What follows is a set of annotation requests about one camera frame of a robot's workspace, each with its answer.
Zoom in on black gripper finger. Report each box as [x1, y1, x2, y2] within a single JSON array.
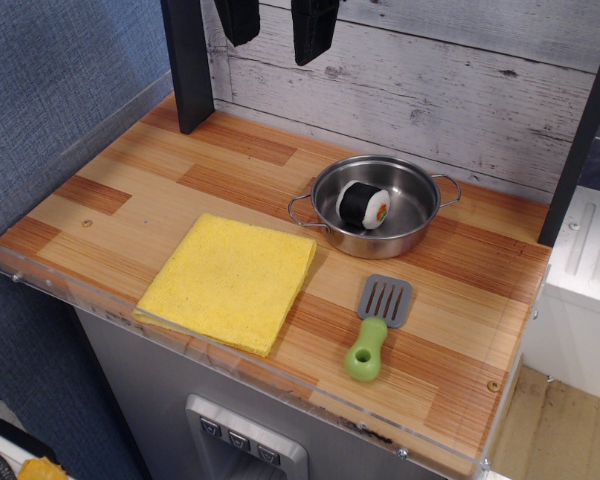
[[291, 0, 339, 66], [214, 0, 260, 46]]

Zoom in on yellow cloth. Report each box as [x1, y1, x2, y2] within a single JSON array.
[[133, 214, 317, 357]]

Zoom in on plush sushi roll toy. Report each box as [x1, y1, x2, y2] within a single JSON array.
[[336, 180, 391, 230]]

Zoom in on stainless steel pot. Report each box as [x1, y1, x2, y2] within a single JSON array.
[[288, 155, 462, 259]]

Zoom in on grey green toy spatula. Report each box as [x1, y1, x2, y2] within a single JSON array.
[[344, 274, 413, 382]]

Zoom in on clear acrylic table guard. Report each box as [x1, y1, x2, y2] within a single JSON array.
[[0, 75, 549, 478]]

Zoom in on grey toy kitchen cabinet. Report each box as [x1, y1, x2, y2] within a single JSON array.
[[72, 304, 461, 480]]

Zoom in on white ridged side counter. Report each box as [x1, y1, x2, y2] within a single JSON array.
[[522, 187, 600, 397]]

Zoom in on silver dispenser button panel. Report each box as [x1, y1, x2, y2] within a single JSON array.
[[185, 394, 309, 479]]

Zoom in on yellow object bottom corner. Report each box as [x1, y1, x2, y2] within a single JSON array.
[[17, 457, 69, 480]]

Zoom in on dark grey left post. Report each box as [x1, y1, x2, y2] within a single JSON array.
[[160, 0, 215, 134]]

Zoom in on dark grey post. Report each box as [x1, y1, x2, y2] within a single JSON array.
[[160, 0, 215, 134], [538, 64, 600, 247]]

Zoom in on dark grey right post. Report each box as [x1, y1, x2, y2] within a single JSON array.
[[538, 64, 600, 247]]

